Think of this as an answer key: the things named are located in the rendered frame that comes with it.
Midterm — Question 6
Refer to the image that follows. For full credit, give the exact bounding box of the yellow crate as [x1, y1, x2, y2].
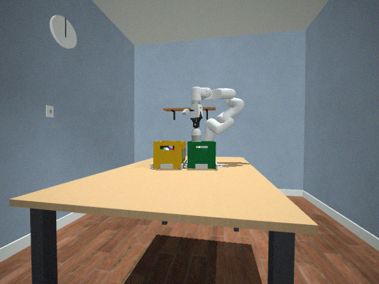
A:
[153, 141, 186, 169]

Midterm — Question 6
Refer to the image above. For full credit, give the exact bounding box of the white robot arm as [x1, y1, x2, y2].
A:
[191, 87, 245, 141]

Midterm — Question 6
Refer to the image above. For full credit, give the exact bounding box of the green plastic bottle crate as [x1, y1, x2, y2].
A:
[187, 141, 216, 169]

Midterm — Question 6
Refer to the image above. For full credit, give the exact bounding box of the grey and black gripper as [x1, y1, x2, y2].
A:
[191, 104, 203, 127]

